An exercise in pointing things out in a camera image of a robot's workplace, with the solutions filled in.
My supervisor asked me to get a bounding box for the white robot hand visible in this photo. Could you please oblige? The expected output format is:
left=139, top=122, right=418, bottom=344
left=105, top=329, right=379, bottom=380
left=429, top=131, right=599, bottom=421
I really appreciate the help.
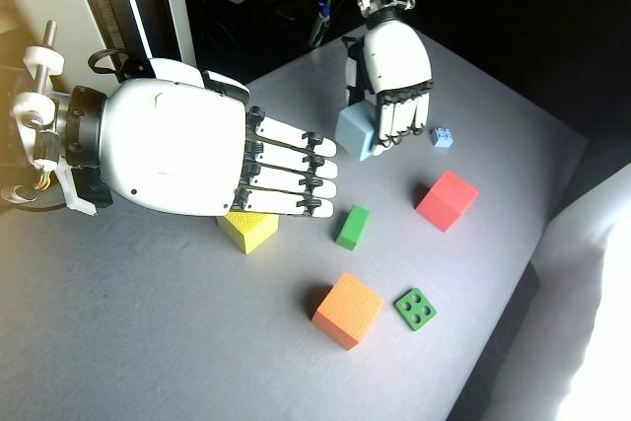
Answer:
left=98, top=56, right=340, bottom=219
left=343, top=19, right=434, bottom=157

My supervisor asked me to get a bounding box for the large light blue cube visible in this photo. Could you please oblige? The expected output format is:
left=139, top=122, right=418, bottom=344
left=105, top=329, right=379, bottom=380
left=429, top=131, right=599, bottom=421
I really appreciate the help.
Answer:
left=334, top=100, right=381, bottom=162

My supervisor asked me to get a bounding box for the large yellow cube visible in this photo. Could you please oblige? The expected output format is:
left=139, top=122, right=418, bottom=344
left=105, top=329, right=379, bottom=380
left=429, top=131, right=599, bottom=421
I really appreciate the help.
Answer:
left=215, top=211, right=280, bottom=255

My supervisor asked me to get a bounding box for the green rectangular block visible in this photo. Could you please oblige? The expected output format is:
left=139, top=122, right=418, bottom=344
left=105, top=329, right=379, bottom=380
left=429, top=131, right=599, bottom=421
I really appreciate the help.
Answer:
left=334, top=204, right=371, bottom=251

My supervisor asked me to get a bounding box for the green studded brick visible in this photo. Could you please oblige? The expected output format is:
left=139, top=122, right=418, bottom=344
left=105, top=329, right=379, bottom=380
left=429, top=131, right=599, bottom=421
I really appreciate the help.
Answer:
left=393, top=287, right=438, bottom=332

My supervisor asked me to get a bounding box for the small blue studded brick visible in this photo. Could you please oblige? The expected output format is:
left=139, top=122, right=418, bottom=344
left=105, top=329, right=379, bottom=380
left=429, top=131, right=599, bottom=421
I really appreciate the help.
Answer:
left=429, top=126, right=455, bottom=149

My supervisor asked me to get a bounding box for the large red cube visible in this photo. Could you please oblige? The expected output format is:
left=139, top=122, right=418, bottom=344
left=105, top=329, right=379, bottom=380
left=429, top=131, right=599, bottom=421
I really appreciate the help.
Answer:
left=415, top=170, right=480, bottom=234

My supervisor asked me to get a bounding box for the grey table cloth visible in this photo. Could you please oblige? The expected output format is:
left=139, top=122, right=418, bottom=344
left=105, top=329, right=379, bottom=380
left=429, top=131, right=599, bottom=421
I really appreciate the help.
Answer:
left=0, top=29, right=591, bottom=421

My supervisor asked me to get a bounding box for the large orange cube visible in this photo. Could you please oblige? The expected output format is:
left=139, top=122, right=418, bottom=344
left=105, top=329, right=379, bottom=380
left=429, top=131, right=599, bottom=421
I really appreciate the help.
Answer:
left=310, top=271, right=386, bottom=352

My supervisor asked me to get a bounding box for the white backdrop sheet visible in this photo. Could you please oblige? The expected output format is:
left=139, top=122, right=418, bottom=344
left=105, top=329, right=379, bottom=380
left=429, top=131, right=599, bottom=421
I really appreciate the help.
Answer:
left=446, top=174, right=631, bottom=421

